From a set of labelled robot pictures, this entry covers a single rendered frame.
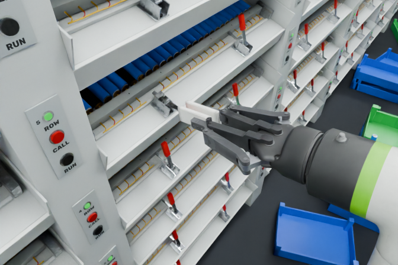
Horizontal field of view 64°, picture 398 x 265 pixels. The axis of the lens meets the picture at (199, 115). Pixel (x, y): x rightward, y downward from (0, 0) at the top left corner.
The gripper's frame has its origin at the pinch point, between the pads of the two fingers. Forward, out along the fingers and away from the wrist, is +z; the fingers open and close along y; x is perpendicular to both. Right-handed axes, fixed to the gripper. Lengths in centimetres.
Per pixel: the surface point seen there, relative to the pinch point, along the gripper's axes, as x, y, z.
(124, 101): 2.9, -5.9, 11.5
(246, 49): -0.3, 25.6, 6.9
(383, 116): -51, 85, -15
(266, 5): 3.7, 43.6, 11.8
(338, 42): -37, 114, 14
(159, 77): 3.0, 3.0, 11.7
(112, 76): 5.4, -3.6, 16.8
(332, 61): -47, 115, 16
